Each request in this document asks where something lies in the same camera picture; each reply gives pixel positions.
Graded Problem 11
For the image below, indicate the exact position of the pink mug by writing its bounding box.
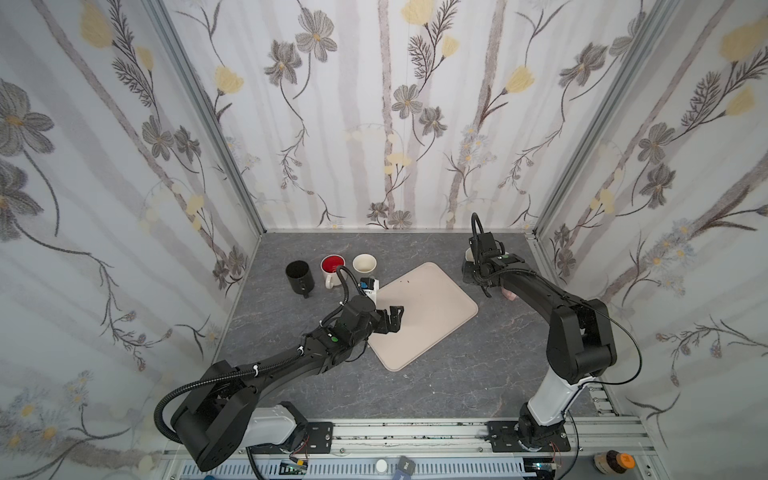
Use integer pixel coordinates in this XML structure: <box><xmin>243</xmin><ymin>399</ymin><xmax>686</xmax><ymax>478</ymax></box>
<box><xmin>501</xmin><ymin>288</ymin><xmax>517</xmax><ymax>301</ymax></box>

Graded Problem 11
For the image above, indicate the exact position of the grey mug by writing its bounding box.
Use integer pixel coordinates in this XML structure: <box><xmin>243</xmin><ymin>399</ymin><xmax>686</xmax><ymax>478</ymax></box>
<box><xmin>352</xmin><ymin>253</ymin><xmax>378</xmax><ymax>283</ymax></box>

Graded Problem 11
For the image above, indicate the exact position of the white mug red inside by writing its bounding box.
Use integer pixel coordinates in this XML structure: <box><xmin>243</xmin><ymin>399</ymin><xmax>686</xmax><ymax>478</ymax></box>
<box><xmin>320</xmin><ymin>254</ymin><xmax>345</xmax><ymax>290</ymax></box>

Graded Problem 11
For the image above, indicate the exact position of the black mug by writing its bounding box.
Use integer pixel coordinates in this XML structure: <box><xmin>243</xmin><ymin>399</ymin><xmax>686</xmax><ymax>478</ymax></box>
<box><xmin>285</xmin><ymin>260</ymin><xmax>315</xmax><ymax>298</ymax></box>

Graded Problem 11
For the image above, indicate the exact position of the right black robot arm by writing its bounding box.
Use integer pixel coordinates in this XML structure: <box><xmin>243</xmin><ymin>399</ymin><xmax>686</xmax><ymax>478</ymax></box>
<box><xmin>462</xmin><ymin>213</ymin><xmax>618</xmax><ymax>453</ymax></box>

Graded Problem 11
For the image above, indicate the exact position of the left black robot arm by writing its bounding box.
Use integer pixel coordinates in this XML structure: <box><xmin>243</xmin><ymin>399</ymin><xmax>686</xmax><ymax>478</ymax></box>
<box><xmin>153</xmin><ymin>267</ymin><xmax>405</xmax><ymax>472</ymax></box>

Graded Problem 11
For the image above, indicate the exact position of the beige plastic tray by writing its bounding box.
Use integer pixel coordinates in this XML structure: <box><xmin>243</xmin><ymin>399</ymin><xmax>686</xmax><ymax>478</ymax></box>
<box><xmin>369</xmin><ymin>262</ymin><xmax>479</xmax><ymax>372</ymax></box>

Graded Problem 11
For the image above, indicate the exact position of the orange capped roll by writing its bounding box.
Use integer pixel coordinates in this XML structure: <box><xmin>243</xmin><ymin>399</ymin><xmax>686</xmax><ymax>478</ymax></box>
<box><xmin>593</xmin><ymin>450</ymin><xmax>637</xmax><ymax>475</ymax></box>

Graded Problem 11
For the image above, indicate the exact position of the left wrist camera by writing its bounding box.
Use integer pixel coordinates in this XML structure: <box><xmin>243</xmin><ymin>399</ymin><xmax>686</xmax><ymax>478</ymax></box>
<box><xmin>358</xmin><ymin>277</ymin><xmax>380</xmax><ymax>304</ymax></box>

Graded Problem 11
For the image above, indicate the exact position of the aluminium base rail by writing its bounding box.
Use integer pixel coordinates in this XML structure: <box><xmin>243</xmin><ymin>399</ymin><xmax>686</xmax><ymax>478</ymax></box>
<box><xmin>151</xmin><ymin>417</ymin><xmax>670</xmax><ymax>479</ymax></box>

